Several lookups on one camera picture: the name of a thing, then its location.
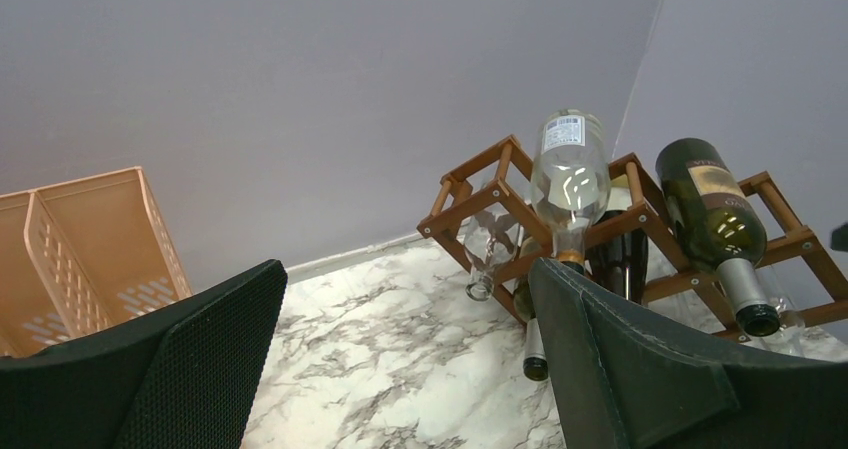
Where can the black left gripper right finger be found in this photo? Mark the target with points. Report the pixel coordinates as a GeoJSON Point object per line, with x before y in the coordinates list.
{"type": "Point", "coordinates": [626, 377]}

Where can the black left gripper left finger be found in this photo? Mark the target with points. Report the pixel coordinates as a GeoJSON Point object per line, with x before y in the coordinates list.
{"type": "Point", "coordinates": [183, 376]}

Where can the dark green wine bottle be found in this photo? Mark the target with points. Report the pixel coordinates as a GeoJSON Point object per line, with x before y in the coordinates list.
{"type": "Point", "coordinates": [717, 228]}

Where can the clear bottle with white label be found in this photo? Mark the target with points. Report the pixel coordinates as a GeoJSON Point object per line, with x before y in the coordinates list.
{"type": "Point", "coordinates": [570, 182]}

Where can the green bottle silver cap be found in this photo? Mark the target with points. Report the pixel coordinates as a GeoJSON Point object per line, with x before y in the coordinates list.
{"type": "Point", "coordinates": [535, 365]}

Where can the dark red gold-foil bottle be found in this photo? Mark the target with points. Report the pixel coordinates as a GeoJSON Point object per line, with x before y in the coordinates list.
{"type": "Point", "coordinates": [620, 264]}

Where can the clear empty bottle left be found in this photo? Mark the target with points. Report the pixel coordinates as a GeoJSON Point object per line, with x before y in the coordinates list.
{"type": "Point", "coordinates": [490, 241]}

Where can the brown wooden wine rack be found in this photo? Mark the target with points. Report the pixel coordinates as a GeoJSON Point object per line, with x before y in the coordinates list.
{"type": "Point", "coordinates": [481, 181]}

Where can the orange plastic desk organizer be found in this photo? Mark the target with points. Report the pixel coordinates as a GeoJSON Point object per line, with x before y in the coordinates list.
{"type": "Point", "coordinates": [81, 256]}

